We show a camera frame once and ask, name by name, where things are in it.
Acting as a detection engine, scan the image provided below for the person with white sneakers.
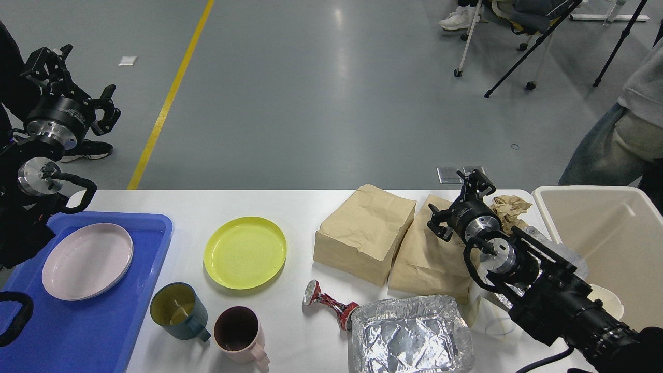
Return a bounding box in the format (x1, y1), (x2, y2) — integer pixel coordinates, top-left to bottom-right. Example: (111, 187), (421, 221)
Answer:
(438, 1), (479, 31)

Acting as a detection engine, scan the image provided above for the right brown paper bag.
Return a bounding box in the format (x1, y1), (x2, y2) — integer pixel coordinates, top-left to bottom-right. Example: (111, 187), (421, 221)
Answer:
(388, 194), (471, 303)

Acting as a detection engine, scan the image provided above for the beige plastic bin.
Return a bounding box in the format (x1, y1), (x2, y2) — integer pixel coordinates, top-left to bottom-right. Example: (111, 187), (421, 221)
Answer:
(532, 185), (662, 329)

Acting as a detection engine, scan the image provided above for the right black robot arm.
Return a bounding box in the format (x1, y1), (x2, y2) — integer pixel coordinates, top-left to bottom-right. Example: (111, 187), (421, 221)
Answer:
(427, 168), (662, 372)

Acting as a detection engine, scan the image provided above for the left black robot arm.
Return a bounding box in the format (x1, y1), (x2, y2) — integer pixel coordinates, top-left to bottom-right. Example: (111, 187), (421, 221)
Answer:
(2, 44), (121, 269)

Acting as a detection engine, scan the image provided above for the teal mug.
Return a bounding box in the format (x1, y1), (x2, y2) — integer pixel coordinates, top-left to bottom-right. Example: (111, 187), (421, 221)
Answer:
(149, 282), (211, 342)

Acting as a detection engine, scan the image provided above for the metal floor socket plate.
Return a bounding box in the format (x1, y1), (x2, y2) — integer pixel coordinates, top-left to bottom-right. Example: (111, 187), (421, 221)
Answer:
(436, 165), (486, 185)

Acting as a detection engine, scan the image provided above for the crushed red can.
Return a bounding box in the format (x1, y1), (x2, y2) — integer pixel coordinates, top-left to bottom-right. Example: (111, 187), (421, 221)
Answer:
(301, 279), (360, 332)

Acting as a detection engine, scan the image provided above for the pink mug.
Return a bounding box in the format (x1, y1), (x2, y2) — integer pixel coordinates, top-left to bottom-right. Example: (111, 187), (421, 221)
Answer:
(213, 306), (270, 372)

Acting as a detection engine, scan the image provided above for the brown paper bag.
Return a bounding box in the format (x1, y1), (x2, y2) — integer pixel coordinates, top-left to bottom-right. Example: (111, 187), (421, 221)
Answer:
(388, 194), (471, 303)
(313, 184), (416, 286)

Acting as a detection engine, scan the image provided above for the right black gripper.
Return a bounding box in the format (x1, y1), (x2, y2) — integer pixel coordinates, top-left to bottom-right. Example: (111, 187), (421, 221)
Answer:
(427, 170), (502, 242)

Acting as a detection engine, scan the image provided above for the blue plastic tray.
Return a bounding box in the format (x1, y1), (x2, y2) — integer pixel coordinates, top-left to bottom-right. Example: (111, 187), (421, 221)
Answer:
(1, 212), (173, 372)

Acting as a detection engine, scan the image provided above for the left brown paper bag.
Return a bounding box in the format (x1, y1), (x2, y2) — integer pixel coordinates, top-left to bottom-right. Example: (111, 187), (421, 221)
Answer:
(313, 184), (416, 286)

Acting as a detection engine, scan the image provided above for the white paper cup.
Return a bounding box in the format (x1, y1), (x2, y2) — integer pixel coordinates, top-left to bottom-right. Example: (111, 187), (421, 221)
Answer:
(588, 284), (624, 320)

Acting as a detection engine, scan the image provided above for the crumpled brown paper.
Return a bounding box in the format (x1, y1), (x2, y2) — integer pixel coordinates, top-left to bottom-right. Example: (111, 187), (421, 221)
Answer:
(489, 194), (532, 235)

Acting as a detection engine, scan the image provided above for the white rolling chair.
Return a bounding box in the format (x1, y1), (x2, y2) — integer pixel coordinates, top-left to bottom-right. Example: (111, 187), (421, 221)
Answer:
(454, 1), (572, 90)

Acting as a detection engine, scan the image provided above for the pink plate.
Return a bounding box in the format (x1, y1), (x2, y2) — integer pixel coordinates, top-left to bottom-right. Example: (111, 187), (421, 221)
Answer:
(41, 223), (134, 302)

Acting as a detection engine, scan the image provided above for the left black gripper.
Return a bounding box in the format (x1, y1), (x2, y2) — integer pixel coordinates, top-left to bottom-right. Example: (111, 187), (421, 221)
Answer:
(20, 44), (121, 150)

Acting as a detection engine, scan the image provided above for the yellow plate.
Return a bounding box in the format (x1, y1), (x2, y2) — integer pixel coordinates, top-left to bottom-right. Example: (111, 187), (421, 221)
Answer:
(203, 216), (288, 290)

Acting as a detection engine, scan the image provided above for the black camera tripod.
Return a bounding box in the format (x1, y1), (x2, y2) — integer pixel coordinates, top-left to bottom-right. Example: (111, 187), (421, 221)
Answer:
(484, 1), (648, 99)

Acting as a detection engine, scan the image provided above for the aluminium foil container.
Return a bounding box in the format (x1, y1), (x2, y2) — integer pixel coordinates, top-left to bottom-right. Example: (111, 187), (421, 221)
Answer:
(350, 295), (475, 372)

